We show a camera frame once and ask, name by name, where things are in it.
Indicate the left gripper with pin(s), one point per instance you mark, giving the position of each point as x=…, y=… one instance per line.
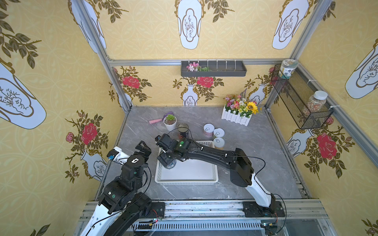
x=141, y=150

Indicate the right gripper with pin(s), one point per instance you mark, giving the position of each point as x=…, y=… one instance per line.
x=165, y=152

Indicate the blue tin can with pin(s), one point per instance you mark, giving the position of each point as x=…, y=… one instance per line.
x=172, y=164

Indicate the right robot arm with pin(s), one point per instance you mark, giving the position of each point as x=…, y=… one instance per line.
x=240, y=167

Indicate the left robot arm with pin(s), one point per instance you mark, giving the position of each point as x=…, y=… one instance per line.
x=121, y=203

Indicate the white plastic basket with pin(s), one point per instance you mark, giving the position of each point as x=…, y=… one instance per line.
x=190, y=172

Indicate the dark tomato tin can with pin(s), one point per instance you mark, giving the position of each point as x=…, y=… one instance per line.
x=183, y=130

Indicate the potted succulent white pot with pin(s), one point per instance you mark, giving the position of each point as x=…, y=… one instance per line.
x=170, y=122

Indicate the pink purple toy shovel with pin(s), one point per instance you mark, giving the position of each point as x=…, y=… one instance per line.
x=161, y=119

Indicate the pink small can back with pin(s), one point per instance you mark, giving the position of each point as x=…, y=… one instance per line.
x=208, y=130

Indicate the yellow small can front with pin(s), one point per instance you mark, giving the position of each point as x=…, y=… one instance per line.
x=219, y=143

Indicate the white small can middle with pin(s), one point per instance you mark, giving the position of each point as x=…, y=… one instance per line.
x=218, y=133

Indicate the flower box white fence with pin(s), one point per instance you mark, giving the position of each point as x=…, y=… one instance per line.
x=238, y=109

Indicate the small pink shelf flowers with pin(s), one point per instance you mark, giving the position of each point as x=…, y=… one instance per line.
x=196, y=67

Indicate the jar with patterned label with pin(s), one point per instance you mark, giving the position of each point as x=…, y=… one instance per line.
x=288, y=66

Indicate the clear jar white lid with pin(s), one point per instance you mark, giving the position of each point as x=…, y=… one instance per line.
x=315, y=102

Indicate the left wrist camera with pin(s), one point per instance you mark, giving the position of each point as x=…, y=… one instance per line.
x=116, y=155

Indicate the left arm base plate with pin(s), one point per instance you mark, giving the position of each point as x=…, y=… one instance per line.
x=157, y=210

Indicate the grey wall shelf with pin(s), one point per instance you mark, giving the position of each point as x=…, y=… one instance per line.
x=218, y=68

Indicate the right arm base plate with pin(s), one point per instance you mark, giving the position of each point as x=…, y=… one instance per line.
x=253, y=210

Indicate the black wire wall basket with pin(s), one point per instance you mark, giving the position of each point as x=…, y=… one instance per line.
x=291, y=102

